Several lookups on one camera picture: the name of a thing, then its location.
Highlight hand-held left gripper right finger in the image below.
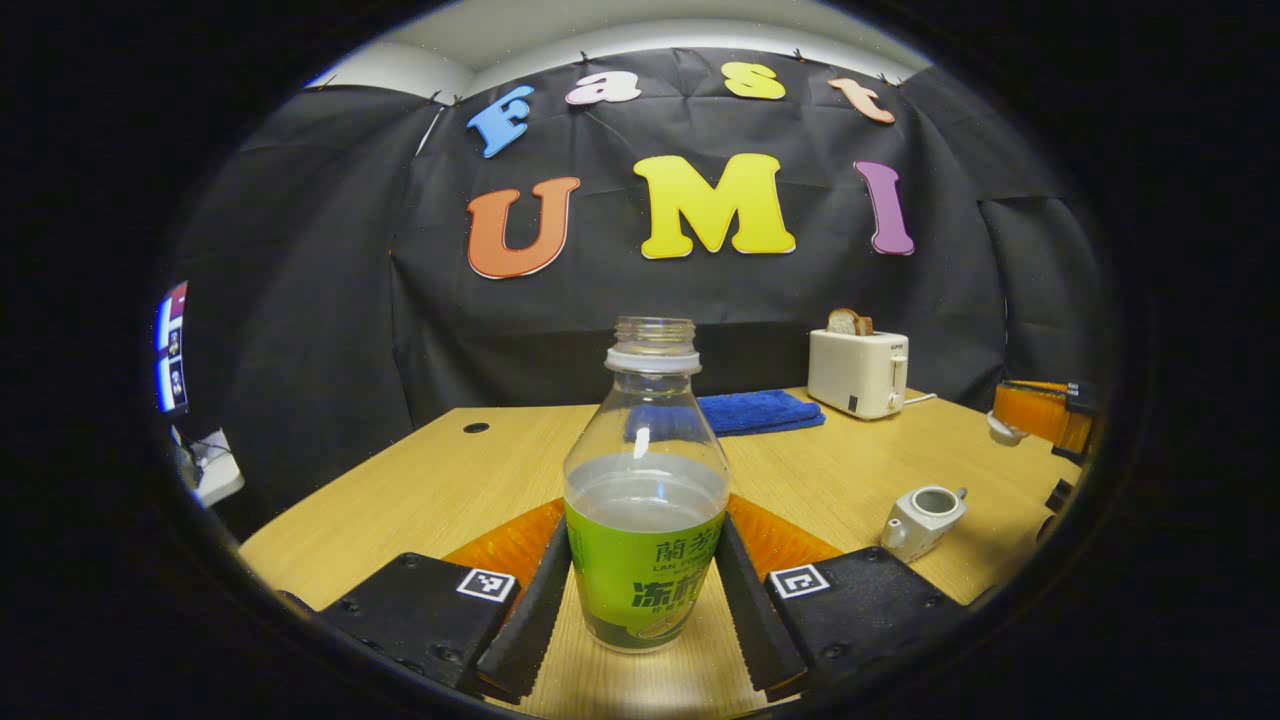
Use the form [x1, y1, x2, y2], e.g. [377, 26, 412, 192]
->
[715, 493, 971, 701]

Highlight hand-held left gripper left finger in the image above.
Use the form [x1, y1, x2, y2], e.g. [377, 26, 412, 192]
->
[325, 498, 573, 701]

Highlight green label water bottle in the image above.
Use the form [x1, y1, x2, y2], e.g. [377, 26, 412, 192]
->
[563, 316, 732, 654]

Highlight white floral teacup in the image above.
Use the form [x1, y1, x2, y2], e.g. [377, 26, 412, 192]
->
[880, 485, 969, 564]

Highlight white toaster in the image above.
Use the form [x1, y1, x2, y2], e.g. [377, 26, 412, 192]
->
[807, 328, 911, 421]

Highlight blue towel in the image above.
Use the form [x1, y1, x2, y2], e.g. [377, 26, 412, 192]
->
[625, 390, 827, 441]

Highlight white side table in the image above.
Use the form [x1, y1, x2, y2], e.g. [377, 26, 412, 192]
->
[170, 428, 246, 509]

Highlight black backdrop cloth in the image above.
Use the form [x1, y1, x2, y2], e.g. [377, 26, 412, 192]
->
[170, 45, 1116, 541]

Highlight computer monitor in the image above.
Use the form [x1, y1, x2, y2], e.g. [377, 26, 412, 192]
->
[155, 282, 191, 416]

